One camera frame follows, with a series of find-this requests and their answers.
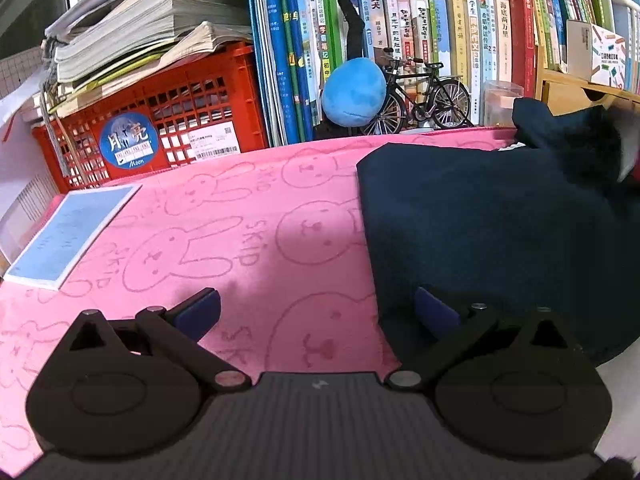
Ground blue plush ball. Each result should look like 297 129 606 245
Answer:
321 57 387 126

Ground pink rabbit-print blanket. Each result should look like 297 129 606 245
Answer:
0 127 523 478

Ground wooden drawer organizer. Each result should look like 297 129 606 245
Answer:
535 69 640 111

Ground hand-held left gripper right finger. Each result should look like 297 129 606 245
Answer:
386 287 576 394

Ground black bag strap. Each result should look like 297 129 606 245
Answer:
336 0 378 61

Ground white printed cardboard box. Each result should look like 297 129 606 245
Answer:
566 20 628 86

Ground navy white striped jacket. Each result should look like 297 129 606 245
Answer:
356 97 640 368

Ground red plastic crate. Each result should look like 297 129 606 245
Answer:
32 42 271 193

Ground black model bicycle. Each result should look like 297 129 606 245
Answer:
360 47 473 136

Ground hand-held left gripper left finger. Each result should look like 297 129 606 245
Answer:
65 287 251 394

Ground stack of paper workbooks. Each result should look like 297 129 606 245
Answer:
42 0 253 106

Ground white grid paper sheets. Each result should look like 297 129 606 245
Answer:
0 60 68 266

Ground light blue booklet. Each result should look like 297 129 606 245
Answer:
2 183 143 291

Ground clear plastic jar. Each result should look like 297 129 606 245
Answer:
481 80 524 128

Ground row of tall books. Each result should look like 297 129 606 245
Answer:
245 0 538 147

